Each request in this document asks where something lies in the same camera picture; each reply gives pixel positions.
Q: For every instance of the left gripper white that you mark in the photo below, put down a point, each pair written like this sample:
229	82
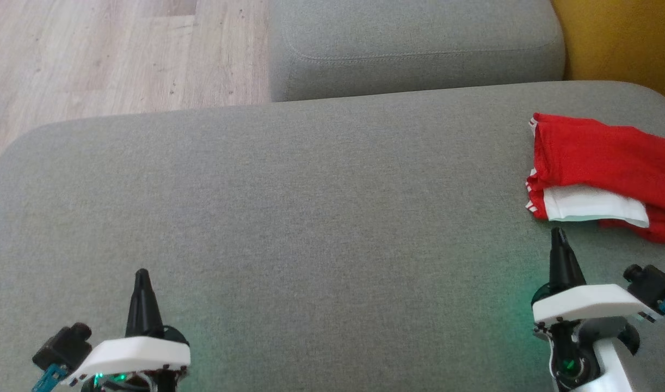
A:
136	354

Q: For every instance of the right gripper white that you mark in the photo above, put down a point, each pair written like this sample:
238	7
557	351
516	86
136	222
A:
588	302

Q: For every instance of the red white numbered jersey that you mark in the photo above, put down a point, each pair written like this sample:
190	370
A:
593	152

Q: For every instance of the left wrist blue connector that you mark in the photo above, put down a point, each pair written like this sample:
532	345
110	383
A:
48	378

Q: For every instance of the large grey chaise cushion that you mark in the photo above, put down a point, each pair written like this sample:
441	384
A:
311	218

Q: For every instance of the wide yellow back cushion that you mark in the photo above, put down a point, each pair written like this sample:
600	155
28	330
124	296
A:
626	43

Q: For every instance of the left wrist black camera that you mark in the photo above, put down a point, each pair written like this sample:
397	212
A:
63	345

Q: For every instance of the wrist black camera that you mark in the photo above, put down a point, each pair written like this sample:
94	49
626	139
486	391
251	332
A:
653	283
63	345

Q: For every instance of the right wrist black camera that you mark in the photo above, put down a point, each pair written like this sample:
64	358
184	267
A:
653	283

